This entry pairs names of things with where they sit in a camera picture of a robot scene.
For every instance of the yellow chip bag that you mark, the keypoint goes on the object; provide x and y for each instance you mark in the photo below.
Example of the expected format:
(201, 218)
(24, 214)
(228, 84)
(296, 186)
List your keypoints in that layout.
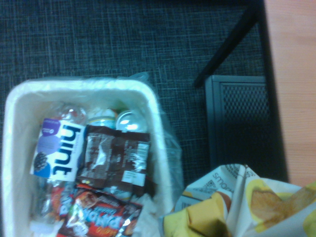
(222, 217)

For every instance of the white plastic trash bin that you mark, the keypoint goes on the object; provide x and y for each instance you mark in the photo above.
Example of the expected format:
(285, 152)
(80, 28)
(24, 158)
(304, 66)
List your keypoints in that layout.
(158, 118)

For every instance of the silver drink can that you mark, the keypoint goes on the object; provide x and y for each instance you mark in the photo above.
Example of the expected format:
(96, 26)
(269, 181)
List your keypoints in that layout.
(132, 121)

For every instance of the brown snack wrapper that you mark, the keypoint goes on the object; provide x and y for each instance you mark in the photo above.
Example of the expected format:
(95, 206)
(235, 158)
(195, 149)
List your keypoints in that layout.
(113, 153)

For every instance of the black metal mesh box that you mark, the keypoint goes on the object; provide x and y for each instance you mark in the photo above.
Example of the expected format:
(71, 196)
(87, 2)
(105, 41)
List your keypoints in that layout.
(239, 118)

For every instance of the white crumpled tissue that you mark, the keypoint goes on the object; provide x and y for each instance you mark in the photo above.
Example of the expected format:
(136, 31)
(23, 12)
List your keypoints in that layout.
(148, 212)

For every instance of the hint water bottle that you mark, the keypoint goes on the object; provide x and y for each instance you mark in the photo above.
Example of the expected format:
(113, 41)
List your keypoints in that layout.
(61, 148)

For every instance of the red panda snack wrapper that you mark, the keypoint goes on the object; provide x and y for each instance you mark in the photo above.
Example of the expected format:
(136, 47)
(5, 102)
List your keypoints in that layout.
(103, 217)

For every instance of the orange candy wrapper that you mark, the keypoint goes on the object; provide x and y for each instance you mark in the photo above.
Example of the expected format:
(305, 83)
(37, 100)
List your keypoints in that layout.
(58, 201)

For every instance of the wooden coffee table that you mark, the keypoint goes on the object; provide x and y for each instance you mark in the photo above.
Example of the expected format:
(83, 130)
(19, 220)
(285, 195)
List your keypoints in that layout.
(293, 86)

